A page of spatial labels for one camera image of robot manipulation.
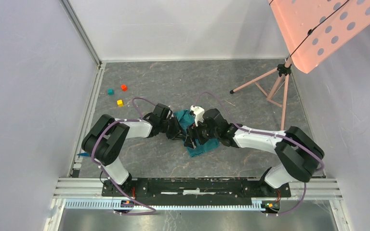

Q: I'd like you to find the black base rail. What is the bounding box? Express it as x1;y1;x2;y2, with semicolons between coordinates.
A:
102;177;291;206

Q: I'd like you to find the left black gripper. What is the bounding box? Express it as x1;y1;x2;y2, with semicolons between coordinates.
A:
159;115;186;141

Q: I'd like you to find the pink perforated panel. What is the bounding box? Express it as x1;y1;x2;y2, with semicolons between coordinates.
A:
269;0;370;74

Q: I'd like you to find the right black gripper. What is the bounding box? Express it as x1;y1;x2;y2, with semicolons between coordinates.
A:
183;117;219;150

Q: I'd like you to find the blue knife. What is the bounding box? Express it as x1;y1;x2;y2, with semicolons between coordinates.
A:
77;153;90;157

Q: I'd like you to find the yellow cube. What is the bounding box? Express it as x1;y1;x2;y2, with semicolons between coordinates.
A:
117;100;124;107

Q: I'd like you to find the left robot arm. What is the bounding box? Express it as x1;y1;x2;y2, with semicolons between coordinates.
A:
81;103;186;196

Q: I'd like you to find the teal cloth napkin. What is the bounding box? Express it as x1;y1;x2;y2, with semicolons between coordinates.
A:
173;109;220;158

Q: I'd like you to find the pink tripod stand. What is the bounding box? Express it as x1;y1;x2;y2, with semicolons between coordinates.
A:
229;55;293;130

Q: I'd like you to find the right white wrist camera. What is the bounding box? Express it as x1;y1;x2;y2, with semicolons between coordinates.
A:
190;105;205;127

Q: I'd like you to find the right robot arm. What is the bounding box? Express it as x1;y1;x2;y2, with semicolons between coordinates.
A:
184;106;325;196

